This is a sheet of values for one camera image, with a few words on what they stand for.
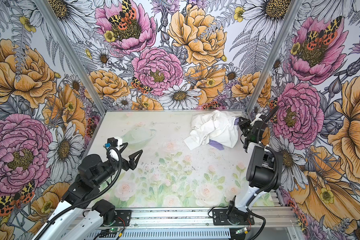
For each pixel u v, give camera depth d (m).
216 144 1.01
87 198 0.50
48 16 0.74
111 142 0.56
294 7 0.72
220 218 0.74
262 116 0.83
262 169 0.50
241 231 0.71
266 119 0.83
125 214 0.76
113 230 0.71
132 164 0.62
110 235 0.73
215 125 0.99
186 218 0.76
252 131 0.76
